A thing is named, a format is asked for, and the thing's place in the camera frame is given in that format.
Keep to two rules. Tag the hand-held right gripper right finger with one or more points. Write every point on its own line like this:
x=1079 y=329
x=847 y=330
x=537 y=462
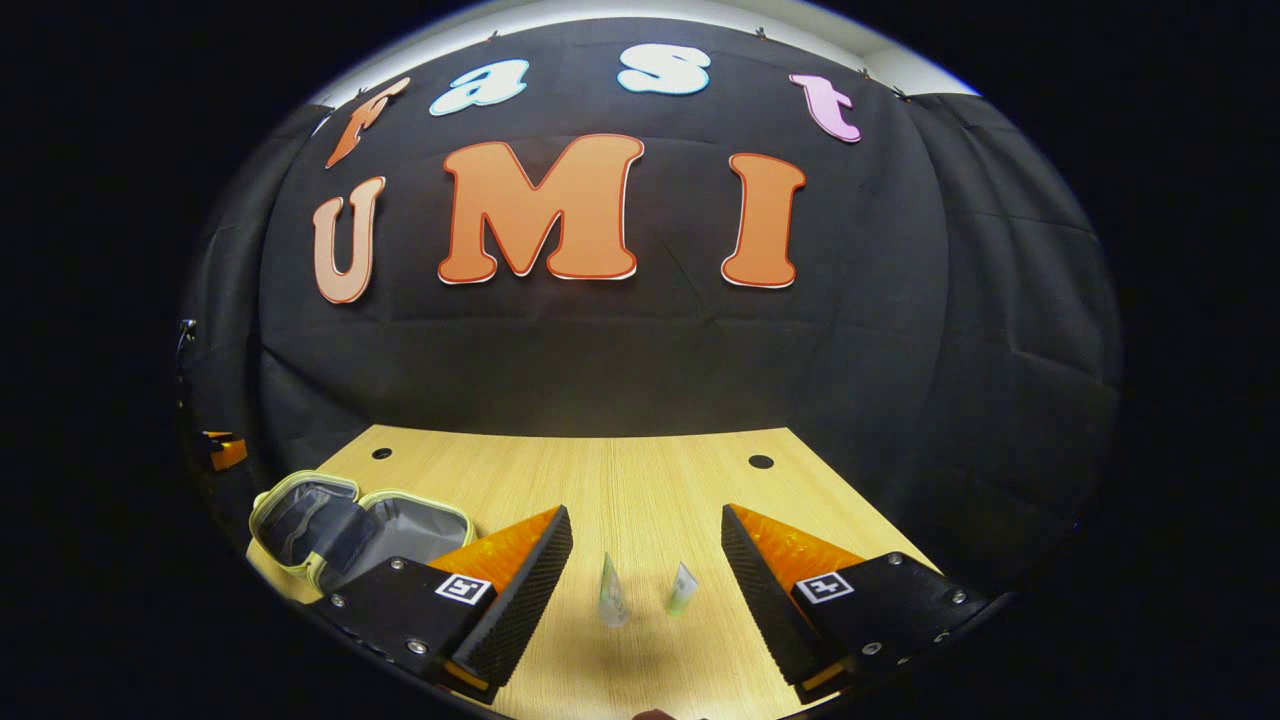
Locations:
x=765 y=610

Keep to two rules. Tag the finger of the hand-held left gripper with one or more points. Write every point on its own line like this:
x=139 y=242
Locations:
x=225 y=450

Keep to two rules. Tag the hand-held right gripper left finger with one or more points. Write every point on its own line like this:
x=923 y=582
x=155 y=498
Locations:
x=520 y=620

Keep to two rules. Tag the small white green-capped tube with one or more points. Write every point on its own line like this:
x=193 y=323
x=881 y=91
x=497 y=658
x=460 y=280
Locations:
x=682 y=592

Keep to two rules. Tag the translucent green skin care tube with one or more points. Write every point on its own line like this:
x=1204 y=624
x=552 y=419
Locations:
x=612 y=595

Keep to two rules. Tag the black backdrop cloth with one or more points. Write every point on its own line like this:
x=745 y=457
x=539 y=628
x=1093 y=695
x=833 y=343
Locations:
x=620 y=360

